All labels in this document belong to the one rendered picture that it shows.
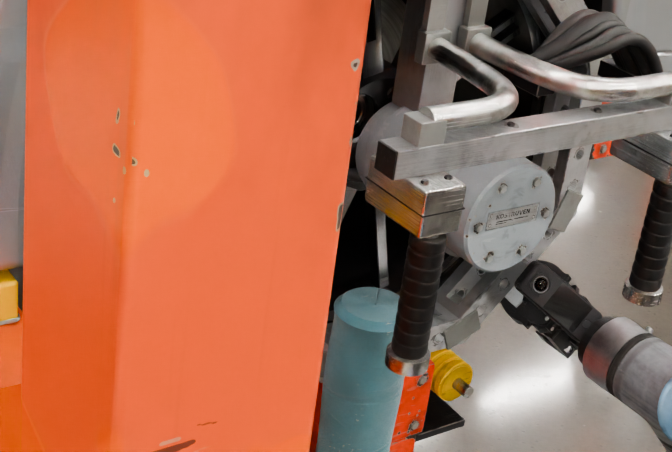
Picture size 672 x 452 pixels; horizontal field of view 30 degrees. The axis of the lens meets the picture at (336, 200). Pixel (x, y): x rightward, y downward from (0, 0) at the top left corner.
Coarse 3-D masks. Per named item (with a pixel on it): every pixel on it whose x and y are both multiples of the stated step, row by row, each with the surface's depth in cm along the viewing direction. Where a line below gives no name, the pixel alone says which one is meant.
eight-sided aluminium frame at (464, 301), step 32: (544, 0) 144; (576, 0) 147; (544, 32) 154; (544, 160) 162; (576, 160) 159; (576, 192) 162; (448, 288) 163; (480, 288) 160; (448, 320) 159; (480, 320) 162
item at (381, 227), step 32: (512, 0) 154; (512, 32) 158; (384, 64) 150; (384, 96) 156; (480, 96) 171; (352, 160) 157; (352, 192) 154; (352, 224) 177; (384, 224) 160; (352, 256) 171; (384, 256) 162; (448, 256) 166; (352, 288) 164; (384, 288) 164
